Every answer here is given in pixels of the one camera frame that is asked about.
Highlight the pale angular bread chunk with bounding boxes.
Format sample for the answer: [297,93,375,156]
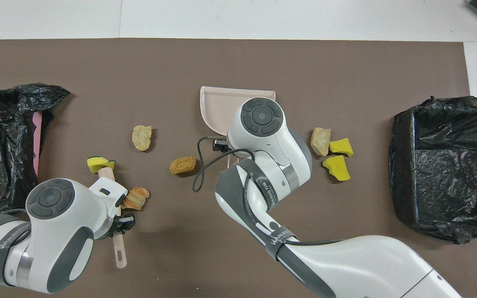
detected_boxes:
[310,127,332,156]

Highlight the notched yellow sponge piece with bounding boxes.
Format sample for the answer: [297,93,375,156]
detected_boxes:
[87,156,116,174]

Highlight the brown bread nugget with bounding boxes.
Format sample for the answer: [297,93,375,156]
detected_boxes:
[169,156,197,175]

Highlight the bin lined with black bag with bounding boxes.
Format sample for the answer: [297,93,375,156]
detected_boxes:
[389,96,477,244]

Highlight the pale round bread chunk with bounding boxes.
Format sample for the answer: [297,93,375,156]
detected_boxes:
[132,125,153,151]

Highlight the beige plastic dustpan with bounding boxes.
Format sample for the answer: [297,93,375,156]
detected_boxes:
[200,86,276,164]

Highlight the small yellow sponge piece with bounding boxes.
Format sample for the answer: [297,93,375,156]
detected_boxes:
[329,138,354,158]

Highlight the large yellow sponge piece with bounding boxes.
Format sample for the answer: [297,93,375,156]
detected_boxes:
[322,155,352,182]

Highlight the brown table mat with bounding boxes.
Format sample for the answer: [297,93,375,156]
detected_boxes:
[0,38,477,298]

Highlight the orange toy croissant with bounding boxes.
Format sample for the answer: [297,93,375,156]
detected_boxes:
[121,187,150,211]

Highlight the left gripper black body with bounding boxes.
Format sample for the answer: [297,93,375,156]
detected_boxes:
[107,213,137,241]

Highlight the beige hand brush black bristles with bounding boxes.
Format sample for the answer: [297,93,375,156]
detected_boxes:
[98,167,128,269]

